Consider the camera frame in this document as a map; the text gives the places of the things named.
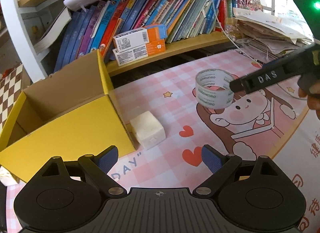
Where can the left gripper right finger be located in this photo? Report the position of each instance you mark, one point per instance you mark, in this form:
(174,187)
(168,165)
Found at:
(226,169)

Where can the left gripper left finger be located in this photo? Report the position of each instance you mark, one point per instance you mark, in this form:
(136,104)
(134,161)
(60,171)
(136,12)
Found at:
(87,176)

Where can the white foam block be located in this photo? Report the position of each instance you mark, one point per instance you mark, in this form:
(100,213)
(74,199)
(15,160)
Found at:
(147,130)

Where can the clear tape roll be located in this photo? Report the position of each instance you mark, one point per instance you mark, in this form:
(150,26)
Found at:
(212,88)

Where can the person's hand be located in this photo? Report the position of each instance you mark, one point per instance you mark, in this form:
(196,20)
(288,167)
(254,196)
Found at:
(312,102)

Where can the stack of papers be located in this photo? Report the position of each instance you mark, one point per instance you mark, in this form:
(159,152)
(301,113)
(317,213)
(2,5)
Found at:
(266,35)

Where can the yellow cardboard box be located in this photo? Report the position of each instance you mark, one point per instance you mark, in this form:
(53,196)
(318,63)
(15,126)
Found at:
(69,114)

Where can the pink cartoon desk mat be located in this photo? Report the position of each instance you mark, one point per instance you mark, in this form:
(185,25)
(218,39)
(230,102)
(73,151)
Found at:
(272,122)

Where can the lower orange white toothpaste box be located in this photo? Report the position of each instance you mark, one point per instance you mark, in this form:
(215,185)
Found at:
(139,52)

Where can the orange white toothpaste box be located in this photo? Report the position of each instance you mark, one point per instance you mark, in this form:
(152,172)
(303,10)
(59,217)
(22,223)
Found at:
(139,36)
(139,52)

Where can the checkered board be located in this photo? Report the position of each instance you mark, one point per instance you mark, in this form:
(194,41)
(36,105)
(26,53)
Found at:
(11,86)

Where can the wooden shelf board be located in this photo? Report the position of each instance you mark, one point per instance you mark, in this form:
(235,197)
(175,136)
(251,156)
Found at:
(172,49)

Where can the row of books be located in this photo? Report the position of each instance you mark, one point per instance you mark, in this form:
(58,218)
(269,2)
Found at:
(93,27)

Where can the upper orange white toothpaste box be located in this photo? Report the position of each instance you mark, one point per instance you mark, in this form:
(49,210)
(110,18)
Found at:
(139,36)

